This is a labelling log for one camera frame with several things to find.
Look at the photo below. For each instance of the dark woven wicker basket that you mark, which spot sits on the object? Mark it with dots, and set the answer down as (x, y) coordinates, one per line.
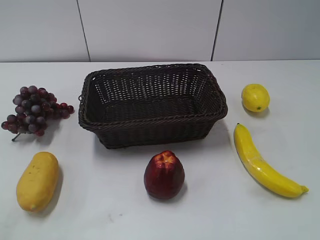
(151, 105)

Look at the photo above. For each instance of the red apple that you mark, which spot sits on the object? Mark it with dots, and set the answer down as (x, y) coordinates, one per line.
(164, 176)

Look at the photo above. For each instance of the yellow lemon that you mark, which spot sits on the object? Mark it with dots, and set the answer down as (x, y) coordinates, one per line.
(255, 98)

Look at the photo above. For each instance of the yellow banana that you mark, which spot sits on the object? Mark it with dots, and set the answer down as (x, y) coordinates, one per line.
(260, 170)

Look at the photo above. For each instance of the purple grape bunch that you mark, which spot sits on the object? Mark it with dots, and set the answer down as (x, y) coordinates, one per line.
(34, 108)

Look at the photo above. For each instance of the yellow mango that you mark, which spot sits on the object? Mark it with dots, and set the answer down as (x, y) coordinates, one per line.
(38, 182)

